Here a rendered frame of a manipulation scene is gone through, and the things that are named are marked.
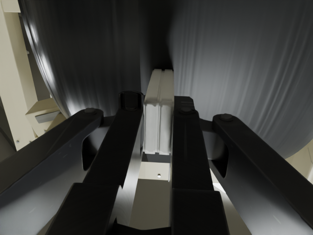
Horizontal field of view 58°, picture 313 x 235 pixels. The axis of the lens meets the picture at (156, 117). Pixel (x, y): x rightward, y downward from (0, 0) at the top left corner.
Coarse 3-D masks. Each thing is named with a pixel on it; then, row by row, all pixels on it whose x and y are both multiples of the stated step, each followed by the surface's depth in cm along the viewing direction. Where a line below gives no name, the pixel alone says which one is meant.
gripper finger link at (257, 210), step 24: (216, 120) 13; (240, 120) 13; (240, 144) 11; (264, 144) 11; (216, 168) 13; (240, 168) 10; (264, 168) 9; (288, 168) 9; (240, 192) 10; (264, 192) 9; (288, 192) 8; (312, 192) 8; (240, 216) 10; (264, 216) 9; (288, 216) 8; (312, 216) 7
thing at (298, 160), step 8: (312, 144) 49; (296, 152) 55; (304, 152) 52; (312, 152) 49; (288, 160) 59; (296, 160) 55; (304, 160) 52; (312, 160) 49; (296, 168) 55; (304, 168) 52; (312, 168) 49; (304, 176) 52; (312, 176) 50
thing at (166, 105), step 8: (168, 72) 19; (168, 80) 17; (168, 88) 16; (160, 96) 15; (168, 96) 15; (160, 104) 14; (168, 104) 14; (160, 112) 14; (168, 112) 14; (160, 120) 14; (168, 120) 14; (160, 128) 14; (168, 128) 14; (160, 136) 14; (168, 136) 14; (160, 144) 15; (168, 144) 15; (160, 152) 15; (168, 152) 15
